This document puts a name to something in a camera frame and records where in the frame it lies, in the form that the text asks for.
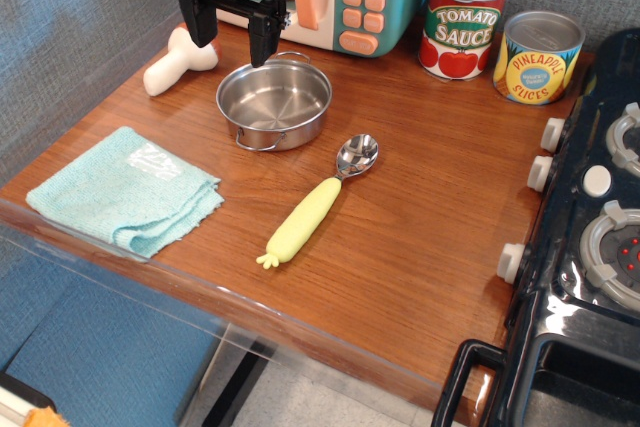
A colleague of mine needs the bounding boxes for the white brown toy mushroom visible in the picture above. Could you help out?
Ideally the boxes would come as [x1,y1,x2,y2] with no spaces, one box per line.
[143,23,222,97]

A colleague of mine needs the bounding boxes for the silver metal pot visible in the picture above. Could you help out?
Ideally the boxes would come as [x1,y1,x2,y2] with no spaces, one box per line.
[216,52,333,152]

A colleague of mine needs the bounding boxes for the light blue folded cloth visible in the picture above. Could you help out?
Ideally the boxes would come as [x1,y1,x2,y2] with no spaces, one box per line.
[26,127,224,258]

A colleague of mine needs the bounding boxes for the tomato sauce can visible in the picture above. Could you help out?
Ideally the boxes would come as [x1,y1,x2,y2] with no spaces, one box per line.
[419,0,506,80]

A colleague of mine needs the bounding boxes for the pineapple slices can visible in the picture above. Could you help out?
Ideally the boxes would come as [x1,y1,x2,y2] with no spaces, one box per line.
[493,10,585,106]

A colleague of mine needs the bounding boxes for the white stove knob top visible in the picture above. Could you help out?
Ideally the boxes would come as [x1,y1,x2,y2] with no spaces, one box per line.
[540,117,565,153]

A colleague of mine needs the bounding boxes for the white stove knob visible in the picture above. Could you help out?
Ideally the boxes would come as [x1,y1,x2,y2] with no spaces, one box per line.
[540,117,565,153]
[497,243,525,284]
[527,156,553,193]

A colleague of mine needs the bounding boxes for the white stove knob middle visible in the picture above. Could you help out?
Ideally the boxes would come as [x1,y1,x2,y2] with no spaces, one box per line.
[527,156,553,193]

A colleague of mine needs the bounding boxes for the white stove knob bottom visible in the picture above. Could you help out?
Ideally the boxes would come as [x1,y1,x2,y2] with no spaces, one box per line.
[497,243,525,284]

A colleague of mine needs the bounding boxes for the orange fuzzy object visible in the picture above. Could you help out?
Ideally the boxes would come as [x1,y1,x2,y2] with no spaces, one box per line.
[23,407,70,427]

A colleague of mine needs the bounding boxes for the black toy stove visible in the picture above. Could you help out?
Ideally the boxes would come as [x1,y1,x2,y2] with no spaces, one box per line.
[432,28,639,426]

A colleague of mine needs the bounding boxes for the spoon with yellow handle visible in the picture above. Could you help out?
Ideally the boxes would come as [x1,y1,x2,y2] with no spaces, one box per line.
[256,134,379,270]

